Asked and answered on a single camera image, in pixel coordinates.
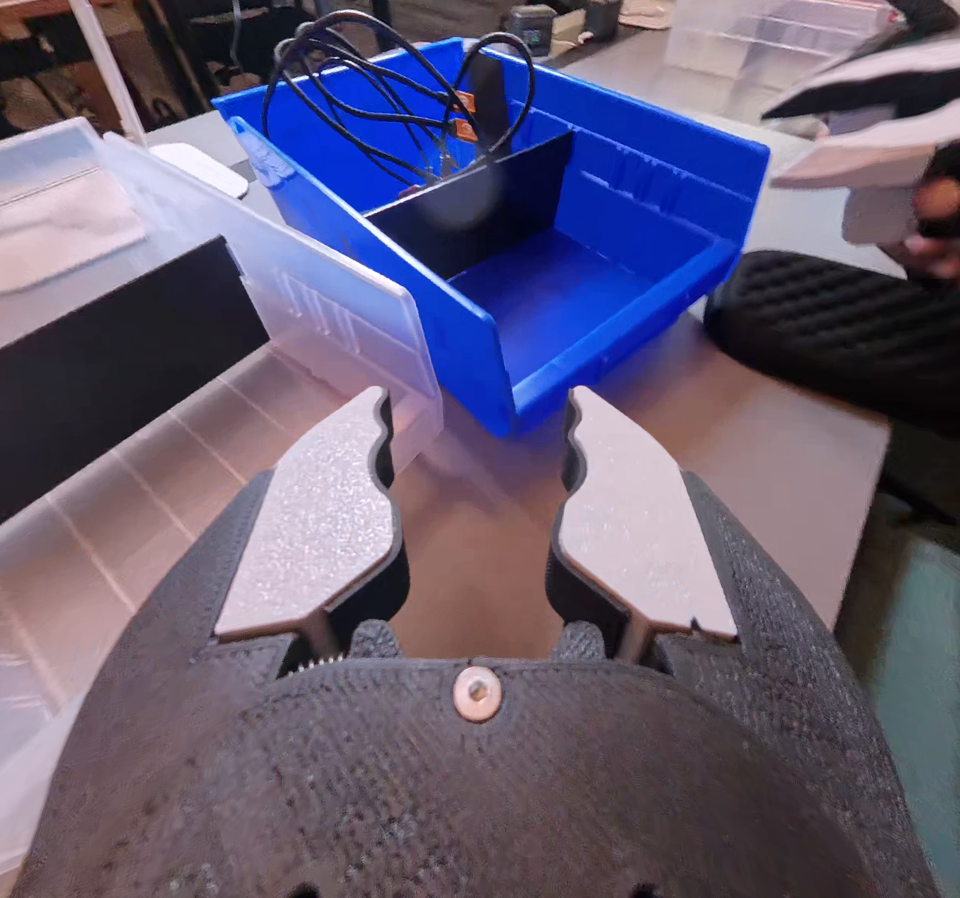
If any person's right hand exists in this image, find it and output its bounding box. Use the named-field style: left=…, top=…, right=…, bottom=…
left=903, top=178, right=960, bottom=280

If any black power adapter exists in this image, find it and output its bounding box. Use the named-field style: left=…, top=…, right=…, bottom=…
left=510, top=4, right=558, bottom=51

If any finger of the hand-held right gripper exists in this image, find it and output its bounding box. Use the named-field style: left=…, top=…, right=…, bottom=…
left=759, top=37, right=960, bottom=121
left=767, top=118, right=960, bottom=191

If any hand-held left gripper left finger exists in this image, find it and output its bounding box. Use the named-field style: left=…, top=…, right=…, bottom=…
left=214, top=386, right=412, bottom=674

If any clear plastic bin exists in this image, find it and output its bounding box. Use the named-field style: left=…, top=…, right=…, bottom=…
left=666, top=0, right=901, bottom=92
left=0, top=118, right=444, bottom=876

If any black divider of blue bin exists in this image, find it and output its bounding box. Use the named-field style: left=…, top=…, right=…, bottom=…
left=363, top=131, right=575, bottom=280

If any person's green sweatshirt torso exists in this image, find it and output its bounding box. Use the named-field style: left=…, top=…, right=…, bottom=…
left=836, top=523, right=960, bottom=891

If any thin black cable with strap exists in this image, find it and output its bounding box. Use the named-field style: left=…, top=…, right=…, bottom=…
left=461, top=33, right=537, bottom=164

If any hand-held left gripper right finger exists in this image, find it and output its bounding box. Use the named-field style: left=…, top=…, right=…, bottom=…
left=546, top=385, right=740, bottom=665

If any black divider of clear bin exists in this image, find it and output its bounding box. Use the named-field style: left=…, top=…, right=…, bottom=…
left=0, top=236, right=271, bottom=524

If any black chair armrest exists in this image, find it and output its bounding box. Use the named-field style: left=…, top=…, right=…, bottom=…
left=705, top=249, right=960, bottom=434

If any blue plastic bin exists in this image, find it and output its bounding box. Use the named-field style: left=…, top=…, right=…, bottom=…
left=211, top=37, right=772, bottom=437

